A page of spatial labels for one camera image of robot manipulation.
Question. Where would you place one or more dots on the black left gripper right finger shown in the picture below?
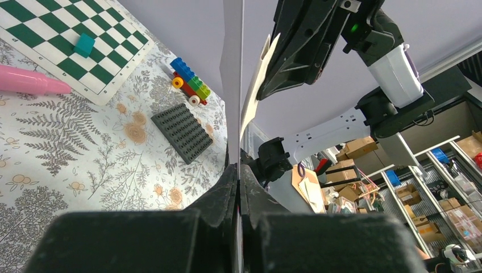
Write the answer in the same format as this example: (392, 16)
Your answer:
(277, 240)

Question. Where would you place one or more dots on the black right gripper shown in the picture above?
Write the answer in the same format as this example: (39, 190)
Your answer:
(307, 32)

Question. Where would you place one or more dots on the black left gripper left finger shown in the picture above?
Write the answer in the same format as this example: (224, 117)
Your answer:
(199, 238)

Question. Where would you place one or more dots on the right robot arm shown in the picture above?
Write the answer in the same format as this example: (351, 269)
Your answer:
(398, 100)

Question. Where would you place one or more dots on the cardboard boxes clutter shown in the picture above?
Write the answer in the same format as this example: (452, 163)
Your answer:
(335, 180)

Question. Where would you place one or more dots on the dark grey studded baseplate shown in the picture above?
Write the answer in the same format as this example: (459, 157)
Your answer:
(183, 132)

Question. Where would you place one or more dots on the multicolour brick stack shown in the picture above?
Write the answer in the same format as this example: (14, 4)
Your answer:
(189, 83)

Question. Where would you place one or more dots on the floral patterned table mat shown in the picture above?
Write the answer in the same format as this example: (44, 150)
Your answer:
(61, 152)

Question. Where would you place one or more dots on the storage shelf with boxes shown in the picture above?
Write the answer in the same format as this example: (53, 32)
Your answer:
(439, 200)

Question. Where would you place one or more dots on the green white chessboard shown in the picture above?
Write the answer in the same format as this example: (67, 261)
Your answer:
(47, 31)

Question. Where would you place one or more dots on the teal cube on chessboard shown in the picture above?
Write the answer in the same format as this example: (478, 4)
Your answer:
(84, 45)

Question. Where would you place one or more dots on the pink microphone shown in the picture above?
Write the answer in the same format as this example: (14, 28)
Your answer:
(29, 82)

